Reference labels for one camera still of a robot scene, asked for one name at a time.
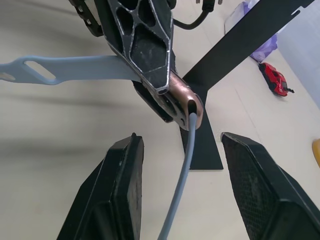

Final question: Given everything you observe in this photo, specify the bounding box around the black metal watch stand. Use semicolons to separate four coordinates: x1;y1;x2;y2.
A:
179;0;316;171

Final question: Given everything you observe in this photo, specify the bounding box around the red toy car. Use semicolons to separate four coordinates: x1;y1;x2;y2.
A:
258;62;295;97

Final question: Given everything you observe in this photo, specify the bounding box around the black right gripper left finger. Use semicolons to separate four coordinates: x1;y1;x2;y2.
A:
56;131;146;240

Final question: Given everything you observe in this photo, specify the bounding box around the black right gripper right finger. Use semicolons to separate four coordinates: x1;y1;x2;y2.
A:
220;131;320;240

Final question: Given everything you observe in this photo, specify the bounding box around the yellow tape roll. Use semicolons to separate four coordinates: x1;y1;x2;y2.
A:
311;138;320;169

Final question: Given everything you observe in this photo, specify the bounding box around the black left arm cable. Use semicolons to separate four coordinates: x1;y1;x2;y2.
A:
173;0;216;31

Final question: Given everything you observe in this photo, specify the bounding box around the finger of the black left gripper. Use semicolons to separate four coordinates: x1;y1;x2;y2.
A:
71;0;176;124
106;0;179;96

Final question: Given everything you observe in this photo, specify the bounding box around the purple tissue box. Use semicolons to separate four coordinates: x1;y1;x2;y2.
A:
224;0;279;64

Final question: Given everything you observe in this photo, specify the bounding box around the light blue slotted watch strap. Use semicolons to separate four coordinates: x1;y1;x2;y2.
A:
0;55;141;87

